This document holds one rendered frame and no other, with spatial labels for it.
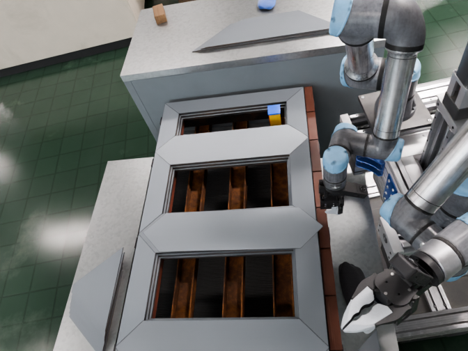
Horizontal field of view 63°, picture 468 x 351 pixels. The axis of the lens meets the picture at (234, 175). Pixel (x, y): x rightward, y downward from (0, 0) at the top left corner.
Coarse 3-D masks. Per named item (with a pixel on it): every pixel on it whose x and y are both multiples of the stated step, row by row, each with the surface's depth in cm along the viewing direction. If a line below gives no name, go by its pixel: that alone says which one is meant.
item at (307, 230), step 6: (300, 210) 152; (300, 216) 150; (306, 216) 150; (300, 222) 149; (306, 222) 148; (312, 222) 148; (300, 228) 147; (306, 228) 147; (312, 228) 146; (300, 234) 146; (306, 234) 145; (312, 234) 145; (300, 240) 144; (306, 240) 144; (300, 246) 143
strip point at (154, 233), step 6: (162, 216) 163; (156, 222) 162; (162, 222) 161; (150, 228) 161; (156, 228) 160; (162, 228) 159; (144, 234) 160; (150, 234) 159; (156, 234) 158; (162, 234) 158; (150, 240) 157; (156, 240) 157; (156, 246) 155
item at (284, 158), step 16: (192, 112) 197; (208, 112) 196; (224, 112) 195; (240, 112) 194; (256, 112) 194; (176, 128) 193; (224, 160) 175; (240, 160) 174; (256, 160) 173; (272, 160) 172; (288, 160) 169; (288, 176) 166; (288, 192) 161; (256, 208) 156; (144, 240) 158; (160, 256) 155; (176, 256) 154; (192, 256) 152; (208, 256) 151; (224, 256) 151
